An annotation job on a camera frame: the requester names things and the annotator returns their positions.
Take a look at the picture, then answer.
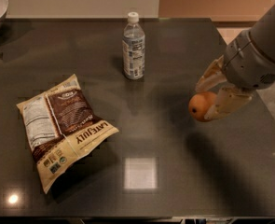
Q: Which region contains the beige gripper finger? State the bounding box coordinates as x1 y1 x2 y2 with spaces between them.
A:
204 86 253 120
195 56 227 92

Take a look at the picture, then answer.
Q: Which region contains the orange fruit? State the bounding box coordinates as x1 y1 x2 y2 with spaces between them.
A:
188 91 216 122

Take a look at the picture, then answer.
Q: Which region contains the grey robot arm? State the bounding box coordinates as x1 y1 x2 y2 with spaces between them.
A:
188 4 275 121

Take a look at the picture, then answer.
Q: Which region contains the blue plastic water bottle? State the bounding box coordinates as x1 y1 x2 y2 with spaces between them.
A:
122 12 145 80

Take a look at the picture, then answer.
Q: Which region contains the brown tan chip bag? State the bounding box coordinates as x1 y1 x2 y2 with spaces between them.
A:
17 75 118 192

